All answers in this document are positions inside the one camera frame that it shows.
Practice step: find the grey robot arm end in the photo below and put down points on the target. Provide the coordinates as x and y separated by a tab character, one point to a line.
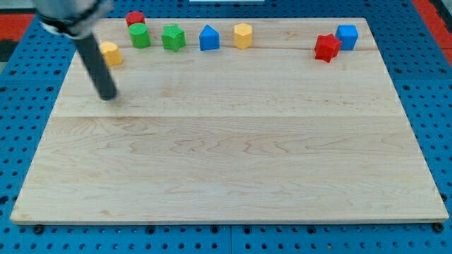
75	19

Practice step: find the yellow hexagon block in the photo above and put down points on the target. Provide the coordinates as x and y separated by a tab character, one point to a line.
243	34

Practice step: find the wooden board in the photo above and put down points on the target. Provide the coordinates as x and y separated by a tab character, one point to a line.
264	135

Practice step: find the blue house-shaped block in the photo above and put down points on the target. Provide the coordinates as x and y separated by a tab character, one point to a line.
209	38

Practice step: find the green star block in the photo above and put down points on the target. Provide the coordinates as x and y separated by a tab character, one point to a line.
173	37

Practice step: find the green cylinder block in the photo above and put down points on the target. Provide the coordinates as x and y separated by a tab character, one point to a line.
139	35

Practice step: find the red star block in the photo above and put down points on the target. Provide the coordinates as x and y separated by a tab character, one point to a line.
327	47

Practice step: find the yellow block at left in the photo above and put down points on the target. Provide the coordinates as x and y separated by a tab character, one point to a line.
110	53

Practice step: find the red cylinder block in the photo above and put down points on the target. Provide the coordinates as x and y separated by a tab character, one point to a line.
134	17

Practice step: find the dark cylindrical pusher stick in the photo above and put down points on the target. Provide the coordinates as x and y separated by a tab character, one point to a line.
96	67

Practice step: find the blue cube block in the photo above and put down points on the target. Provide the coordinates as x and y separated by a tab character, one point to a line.
348	35

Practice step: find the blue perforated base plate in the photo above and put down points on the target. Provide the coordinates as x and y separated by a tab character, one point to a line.
415	45

